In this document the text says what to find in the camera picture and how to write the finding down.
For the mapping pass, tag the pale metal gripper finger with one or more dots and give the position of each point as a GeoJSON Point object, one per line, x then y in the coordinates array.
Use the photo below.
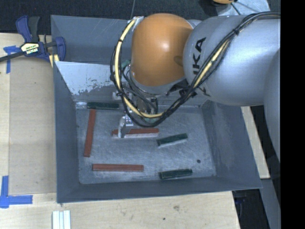
{"type": "Point", "coordinates": [122, 129]}

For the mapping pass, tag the dark green flat block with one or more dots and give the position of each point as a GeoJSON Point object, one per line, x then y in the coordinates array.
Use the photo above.
{"type": "Point", "coordinates": [171, 139]}
{"type": "Point", "coordinates": [175, 173]}
{"type": "Point", "coordinates": [103, 105]}

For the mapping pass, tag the grey metal bin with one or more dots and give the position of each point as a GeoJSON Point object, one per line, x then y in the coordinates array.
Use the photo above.
{"type": "Point", "coordinates": [147, 154]}

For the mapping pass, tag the red-brown flat block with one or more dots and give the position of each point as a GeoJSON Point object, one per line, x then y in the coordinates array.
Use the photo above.
{"type": "Point", "coordinates": [143, 131]}
{"type": "Point", "coordinates": [90, 132]}
{"type": "Point", "coordinates": [118, 167]}

